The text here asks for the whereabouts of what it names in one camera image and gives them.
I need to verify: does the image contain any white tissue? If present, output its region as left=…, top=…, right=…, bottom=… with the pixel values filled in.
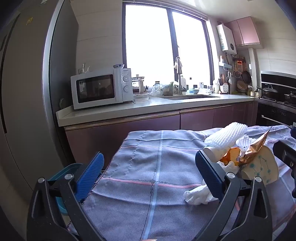
left=183, top=185, right=218, bottom=205

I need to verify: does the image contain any gold foil snack wrapper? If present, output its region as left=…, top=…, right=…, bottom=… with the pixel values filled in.
left=238, top=128, right=271, bottom=166

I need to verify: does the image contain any white foam net sleeve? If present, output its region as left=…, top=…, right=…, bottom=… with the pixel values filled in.
left=204, top=122, right=248, bottom=147

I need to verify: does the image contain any white paper cup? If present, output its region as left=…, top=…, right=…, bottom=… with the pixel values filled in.
left=203, top=146, right=228, bottom=163

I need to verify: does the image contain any teal plastic trash bin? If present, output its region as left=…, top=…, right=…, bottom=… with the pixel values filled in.
left=49, top=163, right=82, bottom=215

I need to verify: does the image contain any chrome kitchen faucet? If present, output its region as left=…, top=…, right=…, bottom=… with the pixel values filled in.
left=174, top=56, right=183, bottom=95

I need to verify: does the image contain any black built-in oven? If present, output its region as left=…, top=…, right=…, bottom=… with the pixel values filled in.
left=256, top=103, right=296, bottom=128

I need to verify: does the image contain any grey plaid tablecloth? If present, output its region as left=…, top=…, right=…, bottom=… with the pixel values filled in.
left=68, top=124, right=296, bottom=241

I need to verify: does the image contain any black cooking pot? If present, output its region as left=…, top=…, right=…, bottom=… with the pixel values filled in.
left=257, top=86, right=279, bottom=100

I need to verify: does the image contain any black hanging frying pan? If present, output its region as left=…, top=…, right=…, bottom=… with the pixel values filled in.
left=242, top=63, right=252, bottom=85

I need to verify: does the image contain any white microwave oven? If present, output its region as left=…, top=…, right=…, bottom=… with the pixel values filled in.
left=71, top=68, right=133, bottom=110

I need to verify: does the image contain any blue white bowl on microwave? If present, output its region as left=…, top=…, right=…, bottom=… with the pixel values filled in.
left=113, top=64, right=125, bottom=69

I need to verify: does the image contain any grey refrigerator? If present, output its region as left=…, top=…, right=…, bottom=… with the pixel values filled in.
left=0, top=0, right=79, bottom=193

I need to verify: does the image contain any pink upper wall cabinet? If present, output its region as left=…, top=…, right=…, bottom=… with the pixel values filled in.
left=224, top=16, right=260, bottom=47

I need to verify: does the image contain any white wall water heater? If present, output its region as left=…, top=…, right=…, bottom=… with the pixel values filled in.
left=217, top=24, right=237, bottom=55

